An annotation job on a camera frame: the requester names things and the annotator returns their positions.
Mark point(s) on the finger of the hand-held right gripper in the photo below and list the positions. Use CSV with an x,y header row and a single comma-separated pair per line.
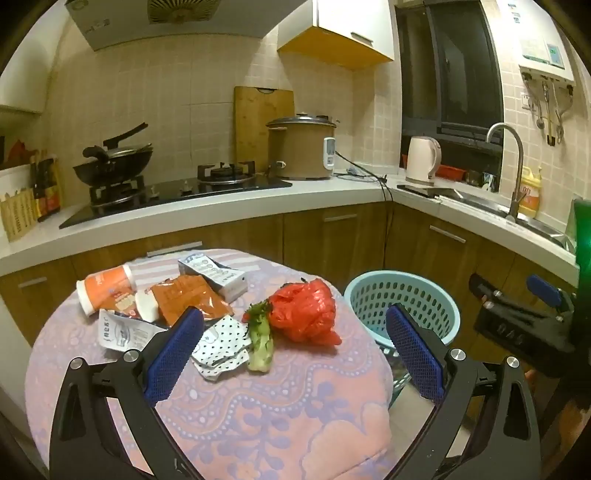
x,y
545,288
482,287

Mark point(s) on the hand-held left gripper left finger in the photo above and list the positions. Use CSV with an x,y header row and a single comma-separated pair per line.
x,y
173,355

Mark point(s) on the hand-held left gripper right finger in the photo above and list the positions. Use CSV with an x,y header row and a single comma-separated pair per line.
x,y
415,355

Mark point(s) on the white polka dot wrapper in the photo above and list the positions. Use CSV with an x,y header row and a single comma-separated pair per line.
x,y
224,339

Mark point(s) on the orange snack bag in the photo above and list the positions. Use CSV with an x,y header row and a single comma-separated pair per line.
x,y
189,295

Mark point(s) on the light blue plastic basket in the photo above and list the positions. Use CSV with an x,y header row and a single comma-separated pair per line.
x,y
369,295

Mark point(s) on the green vegetable scrap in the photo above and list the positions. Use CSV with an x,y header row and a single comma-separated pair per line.
x,y
261,350

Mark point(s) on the white blue milk carton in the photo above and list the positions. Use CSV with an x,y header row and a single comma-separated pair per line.
x,y
217,277

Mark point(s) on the orange white paper cup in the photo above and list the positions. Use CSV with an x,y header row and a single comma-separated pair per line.
x,y
104,290

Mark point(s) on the red plastic bag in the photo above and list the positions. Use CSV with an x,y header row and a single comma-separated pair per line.
x,y
304,309

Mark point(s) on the steel sink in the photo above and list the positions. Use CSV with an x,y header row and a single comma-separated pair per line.
x,y
480,198

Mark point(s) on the yellow dish soap bottle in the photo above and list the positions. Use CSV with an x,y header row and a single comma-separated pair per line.
x,y
531,194

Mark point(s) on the steel kitchen faucet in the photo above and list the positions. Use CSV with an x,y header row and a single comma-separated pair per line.
x,y
516,184

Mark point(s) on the red plastic container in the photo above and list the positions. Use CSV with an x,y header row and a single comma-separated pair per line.
x,y
450,172

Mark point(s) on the pink purple patterned blanket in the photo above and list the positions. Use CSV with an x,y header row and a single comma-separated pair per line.
x,y
277,415

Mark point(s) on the wooden base cabinets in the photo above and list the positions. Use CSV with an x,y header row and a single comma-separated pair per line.
x,y
332,240

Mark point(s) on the white electric kettle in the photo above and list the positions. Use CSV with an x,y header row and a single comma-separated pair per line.
x,y
420,159

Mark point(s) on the black glass gas stove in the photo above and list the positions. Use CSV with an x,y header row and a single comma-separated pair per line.
x,y
175,194

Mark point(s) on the water heater pipes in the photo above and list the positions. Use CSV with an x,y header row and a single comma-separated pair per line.
x,y
547,110

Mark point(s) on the black wok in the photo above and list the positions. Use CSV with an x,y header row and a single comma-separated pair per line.
x,y
115,170

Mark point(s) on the dark sauce bottle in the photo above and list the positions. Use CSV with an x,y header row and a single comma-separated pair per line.
x,y
39,194
53,189

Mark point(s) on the woven chopstick holder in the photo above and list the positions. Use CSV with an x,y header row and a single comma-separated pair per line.
x,y
18,214

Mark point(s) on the black wok lid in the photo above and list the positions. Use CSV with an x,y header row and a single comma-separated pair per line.
x,y
122,151

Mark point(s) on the dark window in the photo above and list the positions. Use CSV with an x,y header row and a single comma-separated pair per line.
x,y
461,69

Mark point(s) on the brown rice cooker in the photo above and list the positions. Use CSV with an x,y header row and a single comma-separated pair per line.
x,y
300,152

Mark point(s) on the wooden cutting board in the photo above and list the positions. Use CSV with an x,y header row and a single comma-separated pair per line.
x,y
254,120

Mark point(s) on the white water heater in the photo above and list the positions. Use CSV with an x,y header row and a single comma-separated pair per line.
x,y
535,37

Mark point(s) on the white range hood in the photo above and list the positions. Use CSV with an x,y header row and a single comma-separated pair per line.
x,y
115,23

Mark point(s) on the white wall socket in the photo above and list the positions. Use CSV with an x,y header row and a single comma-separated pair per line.
x,y
525,99

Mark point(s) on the white wall cabinet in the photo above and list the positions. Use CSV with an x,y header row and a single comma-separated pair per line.
x,y
351,18

